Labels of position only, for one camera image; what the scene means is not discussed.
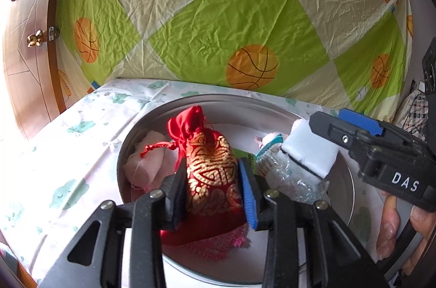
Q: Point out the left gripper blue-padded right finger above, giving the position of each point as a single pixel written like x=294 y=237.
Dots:
x=308 y=245

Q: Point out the red gold drawstring pouch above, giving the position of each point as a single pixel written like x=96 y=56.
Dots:
x=209 y=158

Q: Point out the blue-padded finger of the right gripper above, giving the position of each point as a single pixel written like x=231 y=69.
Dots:
x=372 y=126

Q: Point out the pink-edged white knitted cloth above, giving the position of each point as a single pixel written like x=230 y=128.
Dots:
x=212 y=221

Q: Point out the cotton swab pack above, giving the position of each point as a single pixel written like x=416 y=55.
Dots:
x=269 y=151

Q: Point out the brass door knob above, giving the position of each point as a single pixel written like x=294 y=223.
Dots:
x=40 y=36

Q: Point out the brown wooden door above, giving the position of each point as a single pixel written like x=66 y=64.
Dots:
x=30 y=63

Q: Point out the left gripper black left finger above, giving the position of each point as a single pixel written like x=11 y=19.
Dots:
x=94 y=256

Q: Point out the clear plastic bag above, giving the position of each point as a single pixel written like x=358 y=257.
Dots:
x=282 y=173

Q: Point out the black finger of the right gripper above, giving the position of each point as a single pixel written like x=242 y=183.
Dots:
x=344 y=134

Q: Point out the plaid checked storage bag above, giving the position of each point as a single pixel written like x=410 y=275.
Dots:
x=413 y=114

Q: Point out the round black metal tin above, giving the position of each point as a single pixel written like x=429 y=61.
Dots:
x=228 y=108

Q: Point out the cloud-print white tablecloth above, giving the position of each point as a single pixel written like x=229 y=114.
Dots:
x=51 y=184

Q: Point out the green cream sports-print sheet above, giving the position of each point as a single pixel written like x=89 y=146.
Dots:
x=336 y=53

